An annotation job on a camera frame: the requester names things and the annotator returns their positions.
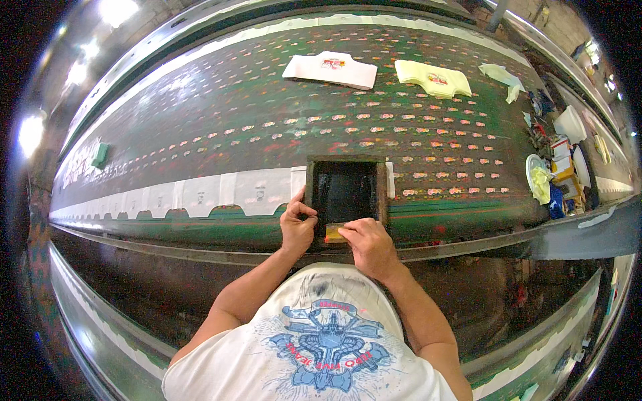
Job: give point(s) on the white plate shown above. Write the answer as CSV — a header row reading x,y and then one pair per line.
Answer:
x,y
532,163

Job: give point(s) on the person's left hand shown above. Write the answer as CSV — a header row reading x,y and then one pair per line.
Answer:
x,y
296,233

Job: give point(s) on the yellow rag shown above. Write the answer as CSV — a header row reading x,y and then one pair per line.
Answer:
x,y
540,184

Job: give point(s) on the metal table rail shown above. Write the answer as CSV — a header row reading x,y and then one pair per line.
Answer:
x,y
476,248

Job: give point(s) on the green block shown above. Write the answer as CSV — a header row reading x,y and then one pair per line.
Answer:
x,y
100,155

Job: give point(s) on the small cardboard box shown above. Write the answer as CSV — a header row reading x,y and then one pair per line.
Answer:
x,y
561,161

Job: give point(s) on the person's right fingers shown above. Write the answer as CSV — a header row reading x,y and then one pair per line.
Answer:
x,y
357,228

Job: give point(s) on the white plastic bucket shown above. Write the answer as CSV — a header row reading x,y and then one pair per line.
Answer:
x,y
570,124

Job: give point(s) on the blue cloth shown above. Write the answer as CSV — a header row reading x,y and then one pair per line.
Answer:
x,y
556,203

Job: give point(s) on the grey metal pipe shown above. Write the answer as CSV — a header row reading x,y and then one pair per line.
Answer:
x,y
496,15

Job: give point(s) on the white fabric piece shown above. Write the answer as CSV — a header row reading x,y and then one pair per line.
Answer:
x,y
390,179

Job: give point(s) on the white bowl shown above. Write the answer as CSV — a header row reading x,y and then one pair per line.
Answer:
x,y
582,166

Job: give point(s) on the stack of yellow printed fabric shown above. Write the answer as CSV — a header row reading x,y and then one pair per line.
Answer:
x,y
431,77

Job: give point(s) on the pale crumpled cloth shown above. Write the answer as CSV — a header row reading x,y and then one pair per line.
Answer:
x,y
501,76

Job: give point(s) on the row of white fabric pieces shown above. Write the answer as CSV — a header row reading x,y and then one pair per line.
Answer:
x,y
200,193

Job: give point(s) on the yellow wooden squeegee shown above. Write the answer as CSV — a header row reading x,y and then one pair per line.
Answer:
x,y
333,234

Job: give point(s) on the person's right hand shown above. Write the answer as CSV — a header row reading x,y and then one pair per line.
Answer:
x,y
373,248

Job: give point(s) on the adjacent printing table with supplies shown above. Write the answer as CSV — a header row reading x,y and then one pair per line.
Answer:
x,y
607,150

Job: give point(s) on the dark wooden screen printing frame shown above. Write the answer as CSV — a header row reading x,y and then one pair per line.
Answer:
x,y
346,193

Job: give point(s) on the stack of white printed fabric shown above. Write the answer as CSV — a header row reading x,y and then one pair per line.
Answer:
x,y
328,70

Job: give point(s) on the person's body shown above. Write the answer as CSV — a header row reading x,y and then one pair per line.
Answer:
x,y
321,351

